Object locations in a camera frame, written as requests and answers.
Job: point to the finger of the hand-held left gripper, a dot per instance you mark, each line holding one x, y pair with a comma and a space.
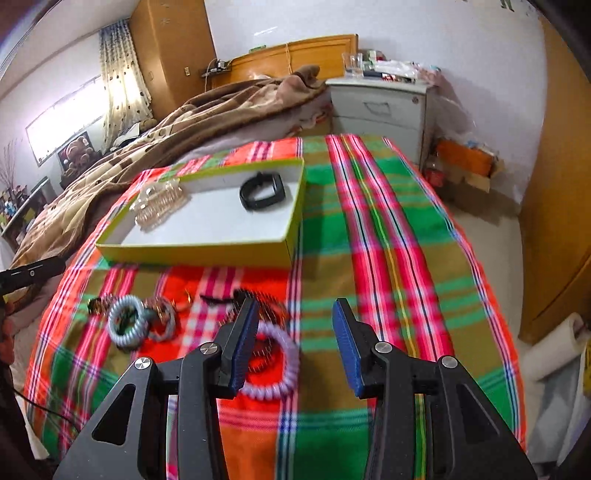
32, 273

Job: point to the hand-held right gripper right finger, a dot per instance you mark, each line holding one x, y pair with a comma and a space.
345, 341

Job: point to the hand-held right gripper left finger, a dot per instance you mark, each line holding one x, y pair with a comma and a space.
242, 341

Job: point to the black and gold hair clip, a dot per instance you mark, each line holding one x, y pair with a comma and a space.
96, 305

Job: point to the green cardboard box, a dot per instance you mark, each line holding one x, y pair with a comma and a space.
203, 221

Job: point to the cluttered side shelf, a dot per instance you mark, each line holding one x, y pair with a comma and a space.
21, 207

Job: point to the colourful plaid cloth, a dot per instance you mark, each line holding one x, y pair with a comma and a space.
392, 258

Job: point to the brown stuffed toys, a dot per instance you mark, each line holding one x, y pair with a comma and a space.
77, 154

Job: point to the black watch band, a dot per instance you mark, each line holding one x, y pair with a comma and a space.
251, 196

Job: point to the window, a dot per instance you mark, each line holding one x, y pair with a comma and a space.
64, 124

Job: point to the patterned curtain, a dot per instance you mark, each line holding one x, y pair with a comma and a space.
122, 83

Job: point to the white paper roll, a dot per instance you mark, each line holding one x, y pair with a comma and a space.
558, 346

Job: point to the brown patterned blanket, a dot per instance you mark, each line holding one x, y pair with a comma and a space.
184, 120

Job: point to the orange cardboard box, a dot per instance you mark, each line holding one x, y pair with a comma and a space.
461, 159

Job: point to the grey nightstand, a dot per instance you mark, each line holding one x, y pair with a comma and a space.
378, 115

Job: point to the wooden wardrobe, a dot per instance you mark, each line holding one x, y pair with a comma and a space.
171, 50

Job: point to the wooden door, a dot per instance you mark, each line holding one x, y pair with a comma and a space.
561, 184

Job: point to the glass cups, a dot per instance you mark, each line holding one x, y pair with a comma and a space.
353, 67

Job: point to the power strip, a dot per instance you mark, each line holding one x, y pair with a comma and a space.
216, 67

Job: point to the clutter on nightstand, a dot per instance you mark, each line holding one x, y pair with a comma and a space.
401, 69

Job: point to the wooden headboard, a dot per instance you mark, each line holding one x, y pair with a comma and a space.
295, 57

